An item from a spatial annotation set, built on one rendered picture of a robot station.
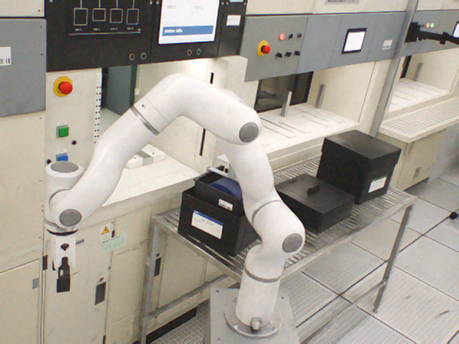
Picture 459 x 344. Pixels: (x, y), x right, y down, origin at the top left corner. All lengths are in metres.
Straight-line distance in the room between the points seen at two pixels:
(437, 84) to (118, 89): 2.91
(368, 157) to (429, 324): 1.21
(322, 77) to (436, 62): 1.51
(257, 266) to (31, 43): 0.91
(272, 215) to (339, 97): 2.14
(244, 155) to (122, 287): 1.15
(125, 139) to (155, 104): 0.11
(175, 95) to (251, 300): 0.73
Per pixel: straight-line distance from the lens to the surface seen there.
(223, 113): 1.28
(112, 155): 1.28
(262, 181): 1.46
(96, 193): 1.25
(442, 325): 3.46
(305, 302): 3.22
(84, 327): 2.40
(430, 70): 4.95
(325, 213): 2.32
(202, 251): 2.08
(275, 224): 1.52
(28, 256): 2.01
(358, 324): 3.20
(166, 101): 1.27
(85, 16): 1.78
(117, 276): 2.34
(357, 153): 2.62
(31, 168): 1.84
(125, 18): 1.87
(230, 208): 2.03
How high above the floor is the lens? 1.91
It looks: 25 degrees down
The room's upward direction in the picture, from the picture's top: 10 degrees clockwise
